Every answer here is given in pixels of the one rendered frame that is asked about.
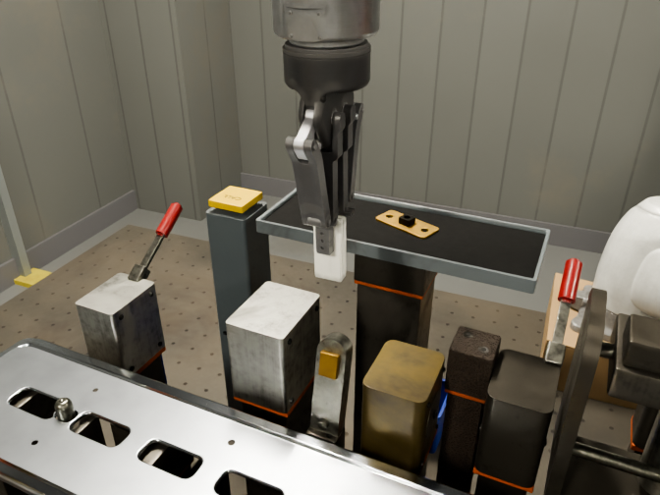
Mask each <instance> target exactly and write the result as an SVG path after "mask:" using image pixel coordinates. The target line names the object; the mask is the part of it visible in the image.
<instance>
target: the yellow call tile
mask: <svg viewBox="0 0 660 495"><path fill-rule="evenodd" d="M262 198H263V196H262V192H258V191H253V190H248V189H243V188H238V187H233V186H229V187H228V188H226V189H225V190H223V191H221V192H220V193H218V194H217V195H215V196H213V197H212V198H210V199H209V200H208V205H209V206H211V207H215V208H220V209H225V210H229V211H234V212H239V213H244V212H245V211H247V210H248V209H249V208H251V207H252V206H253V205H255V204H256V203H257V202H259V201H260V200H262Z"/></svg>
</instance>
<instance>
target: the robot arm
mask: <svg viewBox="0 0 660 495"><path fill-rule="evenodd" d="M271 3H272V20H273V30H274V33H275V34H276V35H278V36H279V37H281V38H284V39H288V40H287V41H286V42H285V44H284V45H283V63H284V81H285V84H286V85H287V86H288V87H289V88H291V89H294V90H295V91H296V92H297V93H298V94H299V95H300V96H301V100H300V108H299V122H300V127H301V128H300V130H299V133H298V135H297V137H287V138H286V141H285V147H286V150H287V152H288V154H289V156H290V158H291V160H292V165H293V171H294V176H295V182H296V188H297V193H298V199H299V204H300V210H301V216H302V223H303V224H304V225H309V226H313V240H314V271H315V277H318V278H323V279H327V280H332V281H336V282H342V281H343V279H344V278H345V277H346V217H345V216H343V215H346V216H353V215H354V213H355V209H354V208H352V207H348V202H352V201H353V200H354V197H355V184H356V174H357V164H358V143H359V132H360V125H361V120H362V115H363V111H364V105H363V103H359V102H354V98H355V95H354V91H356V90H359V89H362V88H364V87H365V86H367V85H368V83H369V81H370V53H371V45H370V43H368V40H367V39H366V38H368V37H371V36H373V35H375V34H376V33H377V32H378V31H379V28H380V0H271ZM591 288H596V289H600V290H605V291H607V305H606V318H605V329H604V337H603V341H606V342H609V343H610V337H611V334H612V330H613V327H614V323H615V320H616V317H617V315H618V314H619V313H623V314H628V315H631V314H637V315H641V316H646V317H650V318H655V319H659V320H660V196H653V197H649V198H647V199H645V200H644V201H642V202H641V203H639V204H638V205H637V206H635V207H633V208H632V209H630V210H629V211H628V212H627V213H626V214H625V216H624V217H623V218H622V219H621V220H620V222H619V223H618V224H617V226H616V227H615V229H614V230H613V232H612V234H611V236H610V238H609V240H608V242H607V244H606V247H605V248H604V250H603V253H602V255H601V258H600V261H599V264H598V267H597V270H596V273H595V278H594V282H593V285H592V286H591V285H586V286H584V287H583V290H582V291H580V290H577V298H576V302H575V303H574V304H571V307H573V308H575V309H577V310H578V314H577V316H576V317H575V318H573V319H572V321H571V324H570V328H571V329H572V330H573V331H575V332H577V333H579V329H580V325H581V322H582V319H583V315H584V311H585V307H586V303H587V300H588V296H589V293H590V290H591Z"/></svg>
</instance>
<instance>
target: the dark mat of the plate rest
mask: <svg viewBox="0 0 660 495"><path fill-rule="evenodd" d="M348 207H352V208H354V209H355V213H354V215H353V216H346V215H343V216H345V217H346V239H351V240H356V241H360V242H365V243H370V244H374V245H379V246H383V247H387V248H395V249H400V250H405V251H409V252H414V253H418V254H423V255H428V256H432V257H437V258H442V259H446V260H451V261H455V262H459V263H464V264H468V265H473V266H477V267H482V268H487V269H491V270H496V271H501V272H505V273H510V274H514V275H519V276H524V277H527V278H533V277H534V273H535V270H536V266H537V263H538V260H539V256H540V254H541V250H542V247H543V243H544V240H545V237H546V235H545V234H539V233H534V232H530V231H524V230H519V229H514V228H508V227H503V226H498V225H492V224H487V223H482V222H476V221H471V220H467V219H461V218H456V217H451V216H446V215H440V214H435V213H430V212H424V211H419V210H414V209H408V208H404V207H399V206H393V205H388V204H383V203H377V202H372V201H367V200H361V199H356V198H354V200H353V201H352V202H348ZM389 210H395V211H398V212H400V213H403V214H406V213H408V214H409V215H412V216H414V217H415V219H417V220H420V221H422V222H425V223H428V224H430V225H433V226H435V227H438V228H439V231H438V232H437V233H435V234H433V235H432V236H430V237H428V238H426V239H419V238H417V237H415V236H412V235H410V234H407V233H405V232H402V231H400V230H398V229H395V228H393V227H390V226H388V225H385V224H383V223H381V222H378V221H376V217H377V216H379V215H381V214H383V213H385V212H387V211H389ZM264 221H269V222H273V223H278V224H283V225H287V226H292V227H297V228H301V229H306V230H309V231H313V226H309V225H304V224H303V220H302V216H301V210H300V204H299V199H298V194H295V195H294V196H293V197H292V198H290V199H289V200H288V201H287V202H285V203H284V204H283V205H282V206H280V207H279V208H278V209H277V210H275V211H274V212H273V213H272V214H270V215H269V216H268V217H267V218H265V219H264Z"/></svg>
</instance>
